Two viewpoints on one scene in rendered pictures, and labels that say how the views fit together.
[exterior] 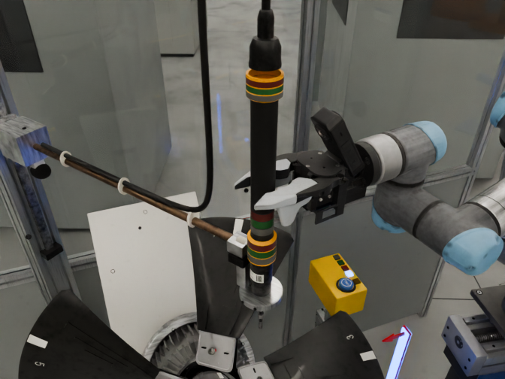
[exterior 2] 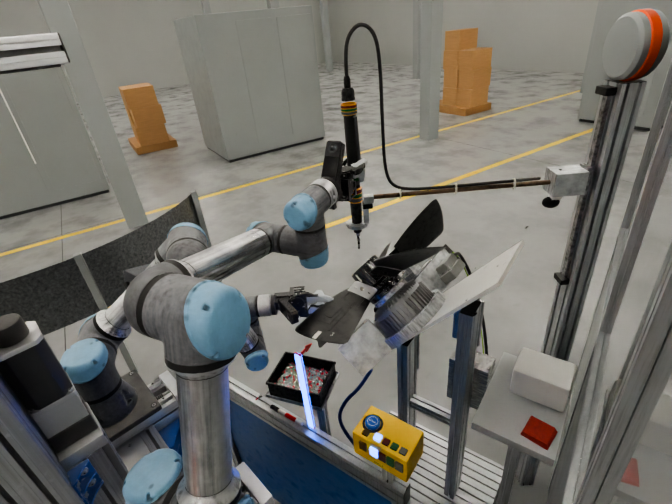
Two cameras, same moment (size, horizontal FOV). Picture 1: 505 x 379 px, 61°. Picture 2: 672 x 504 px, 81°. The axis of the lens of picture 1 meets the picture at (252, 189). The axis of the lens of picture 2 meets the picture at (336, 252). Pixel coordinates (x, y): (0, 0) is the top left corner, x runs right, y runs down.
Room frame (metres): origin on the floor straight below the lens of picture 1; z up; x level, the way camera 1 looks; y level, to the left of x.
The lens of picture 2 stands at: (1.38, -0.66, 2.01)
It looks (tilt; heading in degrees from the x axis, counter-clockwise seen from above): 30 degrees down; 149
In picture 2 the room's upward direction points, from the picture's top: 6 degrees counter-clockwise
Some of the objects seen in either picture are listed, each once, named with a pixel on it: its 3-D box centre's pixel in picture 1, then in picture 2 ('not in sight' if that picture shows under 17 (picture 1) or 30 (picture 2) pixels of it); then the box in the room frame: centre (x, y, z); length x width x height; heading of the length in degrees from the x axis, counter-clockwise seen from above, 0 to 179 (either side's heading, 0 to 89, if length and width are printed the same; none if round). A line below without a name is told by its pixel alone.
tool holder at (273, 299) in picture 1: (255, 270); (359, 210); (0.47, -0.01, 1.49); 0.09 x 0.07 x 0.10; 56
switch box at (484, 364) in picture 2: not in sight; (470, 377); (0.70, 0.31, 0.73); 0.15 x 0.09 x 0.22; 21
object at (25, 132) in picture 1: (22, 140); (567, 180); (0.82, 0.50, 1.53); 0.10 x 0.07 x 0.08; 56
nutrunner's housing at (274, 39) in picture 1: (262, 190); (352, 161); (0.47, -0.01, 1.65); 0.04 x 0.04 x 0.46
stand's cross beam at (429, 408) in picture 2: not in sight; (432, 409); (0.63, 0.19, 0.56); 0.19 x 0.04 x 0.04; 21
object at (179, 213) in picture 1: (122, 186); (457, 189); (0.64, 0.24, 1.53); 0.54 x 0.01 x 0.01; 56
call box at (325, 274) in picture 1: (336, 286); (388, 443); (0.87, -0.25, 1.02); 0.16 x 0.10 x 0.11; 21
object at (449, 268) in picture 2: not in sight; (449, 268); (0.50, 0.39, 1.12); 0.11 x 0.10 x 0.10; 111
